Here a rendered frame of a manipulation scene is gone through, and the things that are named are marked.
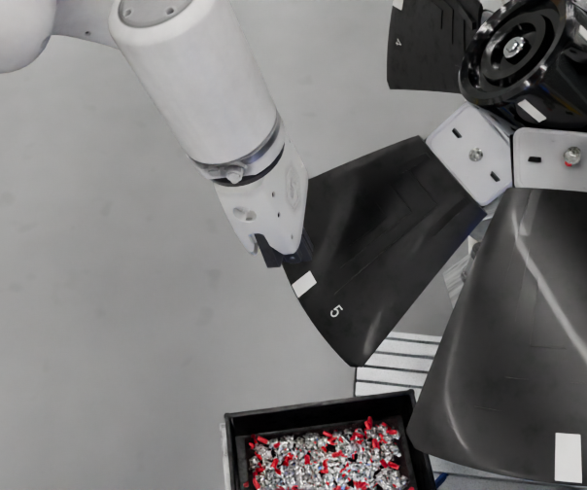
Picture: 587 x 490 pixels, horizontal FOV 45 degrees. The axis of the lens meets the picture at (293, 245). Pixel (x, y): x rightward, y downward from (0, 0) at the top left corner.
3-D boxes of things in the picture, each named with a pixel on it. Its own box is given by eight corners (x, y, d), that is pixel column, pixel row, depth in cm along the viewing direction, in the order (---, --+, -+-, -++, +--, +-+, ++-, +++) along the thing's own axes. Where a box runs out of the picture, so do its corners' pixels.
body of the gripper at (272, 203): (271, 186, 57) (309, 259, 66) (286, 91, 62) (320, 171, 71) (186, 193, 59) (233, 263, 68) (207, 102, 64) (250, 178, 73)
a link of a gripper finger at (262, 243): (270, 277, 65) (288, 259, 70) (257, 193, 63) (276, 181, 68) (258, 278, 65) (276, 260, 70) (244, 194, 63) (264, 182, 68)
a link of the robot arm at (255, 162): (268, 163, 55) (280, 187, 58) (283, 81, 60) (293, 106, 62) (171, 174, 58) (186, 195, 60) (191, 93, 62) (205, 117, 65)
